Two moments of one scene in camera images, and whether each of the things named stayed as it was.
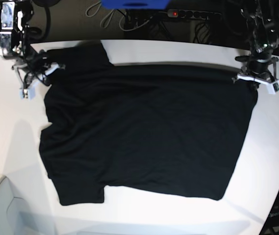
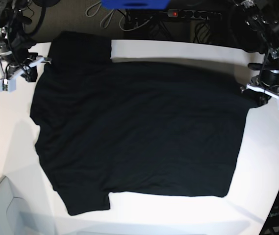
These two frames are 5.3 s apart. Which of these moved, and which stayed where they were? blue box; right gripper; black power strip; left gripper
Moved: left gripper; right gripper
Stayed: blue box; black power strip
